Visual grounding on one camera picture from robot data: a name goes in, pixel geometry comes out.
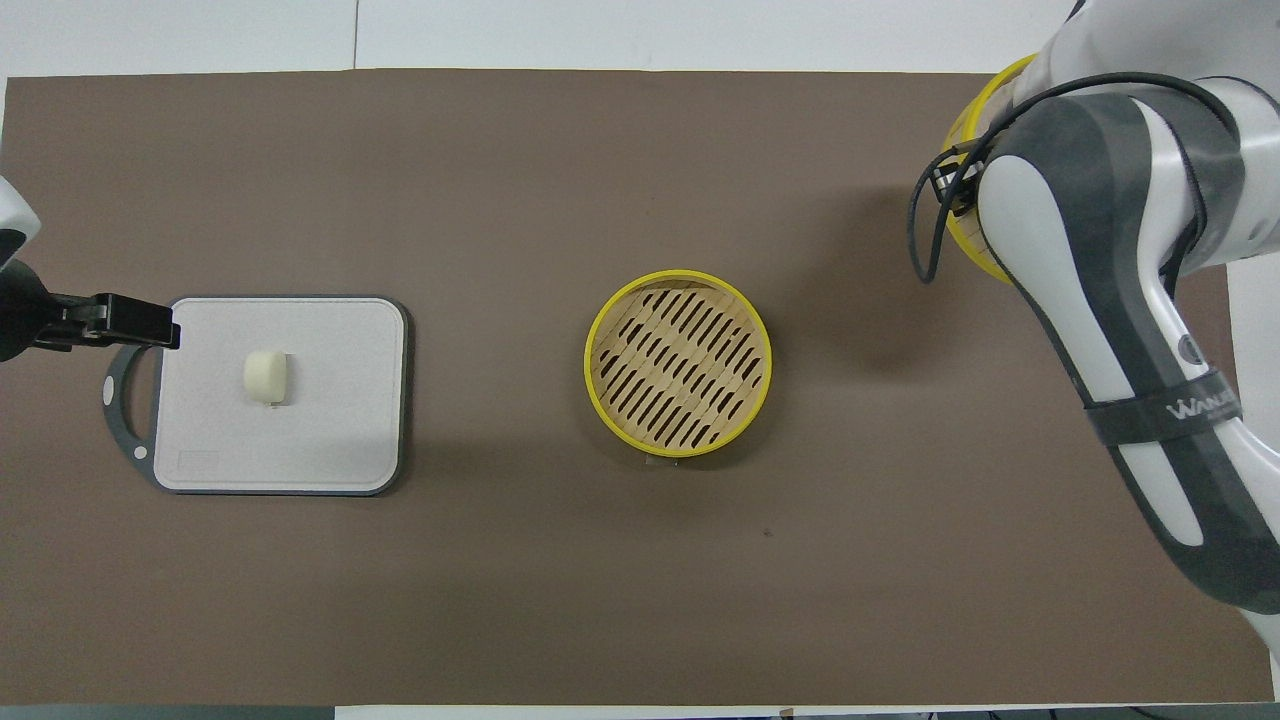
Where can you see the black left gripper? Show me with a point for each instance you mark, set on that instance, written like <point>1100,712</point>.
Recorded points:
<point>25,315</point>

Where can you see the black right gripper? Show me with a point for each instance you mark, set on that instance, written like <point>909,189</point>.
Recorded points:
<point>958,185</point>

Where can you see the yellow-rimmed bamboo steamer tier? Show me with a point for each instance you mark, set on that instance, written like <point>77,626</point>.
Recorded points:
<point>965,245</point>
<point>665,372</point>

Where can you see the white steamed bun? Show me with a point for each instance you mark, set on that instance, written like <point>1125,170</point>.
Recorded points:
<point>265,376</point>

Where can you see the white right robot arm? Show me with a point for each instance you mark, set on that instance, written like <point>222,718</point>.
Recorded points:
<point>1100,300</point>

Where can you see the yellow-rimmed bamboo steamer tier, unlined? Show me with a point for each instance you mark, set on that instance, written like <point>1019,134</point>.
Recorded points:
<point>665,372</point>

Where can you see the white cutting board, grey rim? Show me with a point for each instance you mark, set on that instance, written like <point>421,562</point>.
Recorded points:
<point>300,440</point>

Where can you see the brown table mat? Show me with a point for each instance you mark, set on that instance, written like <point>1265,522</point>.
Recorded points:
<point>500,580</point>

